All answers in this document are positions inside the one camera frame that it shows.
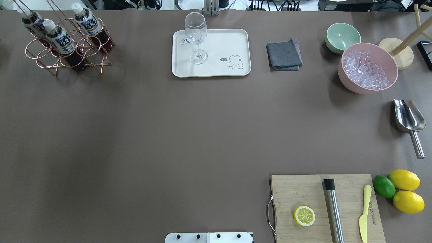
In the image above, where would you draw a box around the pink bowl with ice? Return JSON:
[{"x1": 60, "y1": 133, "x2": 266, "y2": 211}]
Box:
[{"x1": 338, "y1": 43, "x2": 398, "y2": 94}]

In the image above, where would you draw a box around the bamboo cutting board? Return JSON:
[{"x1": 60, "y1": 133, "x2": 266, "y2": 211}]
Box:
[{"x1": 270, "y1": 175, "x2": 372, "y2": 243}]

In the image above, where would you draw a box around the copper wire bottle basket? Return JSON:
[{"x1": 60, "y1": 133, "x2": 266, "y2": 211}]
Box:
[{"x1": 14, "y1": 0, "x2": 115, "y2": 76}]

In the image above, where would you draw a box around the metal ice scoop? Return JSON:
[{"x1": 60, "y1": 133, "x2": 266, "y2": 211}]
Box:
[{"x1": 394, "y1": 99, "x2": 426, "y2": 159}]

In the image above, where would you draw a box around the green lime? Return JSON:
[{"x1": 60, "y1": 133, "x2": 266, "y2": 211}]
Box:
[{"x1": 372, "y1": 175, "x2": 396, "y2": 198}]

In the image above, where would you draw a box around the yellow lemon upper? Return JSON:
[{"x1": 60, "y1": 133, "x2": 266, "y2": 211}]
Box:
[{"x1": 388, "y1": 169, "x2": 420, "y2": 191}]

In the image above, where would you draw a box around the tea bottle far corner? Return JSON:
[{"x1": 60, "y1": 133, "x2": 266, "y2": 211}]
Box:
[{"x1": 17, "y1": 6, "x2": 51, "y2": 48}]

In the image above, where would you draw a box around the yellow lemon lower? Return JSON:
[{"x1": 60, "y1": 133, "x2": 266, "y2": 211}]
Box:
[{"x1": 392, "y1": 191, "x2": 425, "y2": 214}]

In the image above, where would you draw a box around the tea bottle middle slot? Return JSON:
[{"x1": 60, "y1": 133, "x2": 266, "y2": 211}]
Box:
[{"x1": 71, "y1": 2, "x2": 114, "y2": 52}]

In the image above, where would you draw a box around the tea bottle white cap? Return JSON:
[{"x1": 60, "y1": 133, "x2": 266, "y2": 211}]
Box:
[{"x1": 43, "y1": 19, "x2": 87, "y2": 71}]

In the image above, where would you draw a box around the steel muddler black tip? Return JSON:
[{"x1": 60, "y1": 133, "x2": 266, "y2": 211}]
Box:
[{"x1": 323, "y1": 178, "x2": 345, "y2": 243}]

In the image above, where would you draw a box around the grey folded cloth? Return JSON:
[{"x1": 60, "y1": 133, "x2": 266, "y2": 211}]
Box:
[{"x1": 266, "y1": 38, "x2": 303, "y2": 71}]

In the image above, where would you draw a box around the clear wine glass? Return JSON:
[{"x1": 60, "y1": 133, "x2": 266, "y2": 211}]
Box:
[{"x1": 185, "y1": 12, "x2": 207, "y2": 65}]

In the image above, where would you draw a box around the yellow lemon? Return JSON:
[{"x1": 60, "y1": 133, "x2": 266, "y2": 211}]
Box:
[
  {"x1": 388, "y1": 169, "x2": 420, "y2": 191},
  {"x1": 392, "y1": 191, "x2": 425, "y2": 214}
]

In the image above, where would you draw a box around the yellow plastic knife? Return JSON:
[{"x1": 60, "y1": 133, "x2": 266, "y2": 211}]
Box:
[{"x1": 358, "y1": 185, "x2": 372, "y2": 243}]

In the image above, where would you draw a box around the wooden cup tree stand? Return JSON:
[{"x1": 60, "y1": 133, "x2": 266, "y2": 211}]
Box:
[{"x1": 377, "y1": 4, "x2": 432, "y2": 70}]

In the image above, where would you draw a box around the green bowl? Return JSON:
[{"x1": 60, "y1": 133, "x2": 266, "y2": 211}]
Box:
[{"x1": 325, "y1": 23, "x2": 361, "y2": 54}]

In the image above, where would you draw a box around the half lemon slice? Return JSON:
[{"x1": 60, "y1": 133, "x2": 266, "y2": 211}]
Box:
[{"x1": 293, "y1": 206, "x2": 315, "y2": 227}]

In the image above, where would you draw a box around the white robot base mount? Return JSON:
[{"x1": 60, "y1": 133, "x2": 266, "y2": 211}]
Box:
[{"x1": 165, "y1": 232, "x2": 254, "y2": 243}]

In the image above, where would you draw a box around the cream rabbit tray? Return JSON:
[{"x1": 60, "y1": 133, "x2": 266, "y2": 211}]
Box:
[{"x1": 172, "y1": 29, "x2": 252, "y2": 78}]

